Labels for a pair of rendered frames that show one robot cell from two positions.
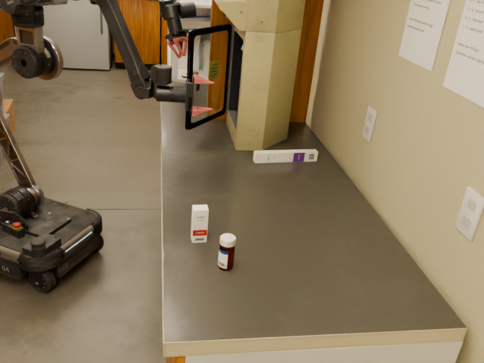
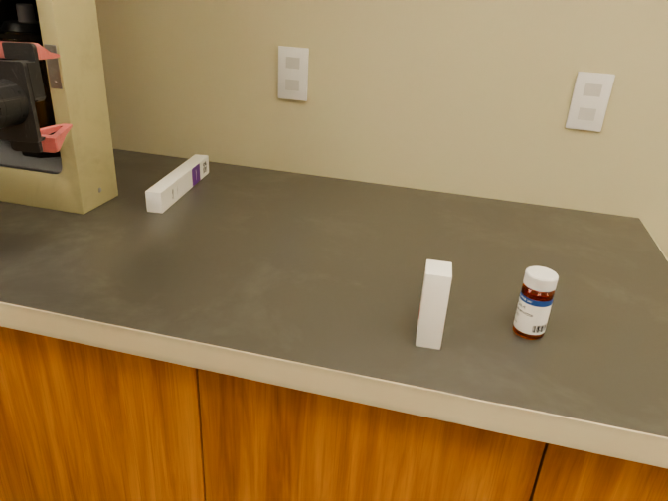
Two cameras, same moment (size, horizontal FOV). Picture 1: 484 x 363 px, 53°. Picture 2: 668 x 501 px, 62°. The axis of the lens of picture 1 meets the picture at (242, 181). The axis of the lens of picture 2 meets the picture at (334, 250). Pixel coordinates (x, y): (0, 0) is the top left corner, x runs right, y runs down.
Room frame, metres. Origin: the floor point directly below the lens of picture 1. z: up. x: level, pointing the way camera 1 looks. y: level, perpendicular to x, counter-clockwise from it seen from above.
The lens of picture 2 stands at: (1.02, 0.71, 1.35)
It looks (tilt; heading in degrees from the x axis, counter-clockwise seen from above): 26 degrees down; 294
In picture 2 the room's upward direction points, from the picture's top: 3 degrees clockwise
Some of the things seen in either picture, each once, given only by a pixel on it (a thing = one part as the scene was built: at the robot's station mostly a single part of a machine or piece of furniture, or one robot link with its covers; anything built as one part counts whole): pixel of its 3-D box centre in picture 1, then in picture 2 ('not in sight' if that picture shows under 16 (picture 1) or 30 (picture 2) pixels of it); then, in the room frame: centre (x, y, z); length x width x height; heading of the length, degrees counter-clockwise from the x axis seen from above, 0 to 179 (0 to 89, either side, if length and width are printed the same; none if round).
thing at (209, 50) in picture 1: (209, 75); not in sight; (1.99, 0.18, 1.19); 0.30 x 0.01 x 0.40; 153
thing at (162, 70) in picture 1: (155, 81); not in sight; (1.70, 0.34, 1.23); 0.12 x 0.09 x 0.11; 71
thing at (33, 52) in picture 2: (200, 86); (34, 69); (1.71, 0.18, 1.22); 0.09 x 0.07 x 0.07; 101
